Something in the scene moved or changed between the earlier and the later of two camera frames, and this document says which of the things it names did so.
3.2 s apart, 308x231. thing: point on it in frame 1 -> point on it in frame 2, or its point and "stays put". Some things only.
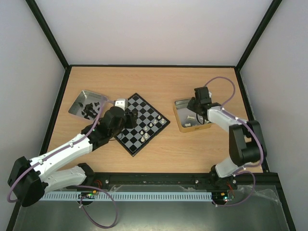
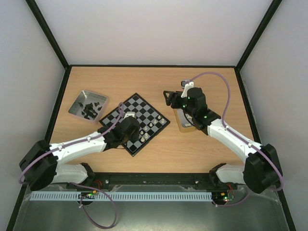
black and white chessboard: [150, 122] stays put
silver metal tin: [87, 105] stays put
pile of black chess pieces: [88, 110] stays put
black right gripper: [194, 105] -> [175, 99]
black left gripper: [132, 121] -> [135, 136]
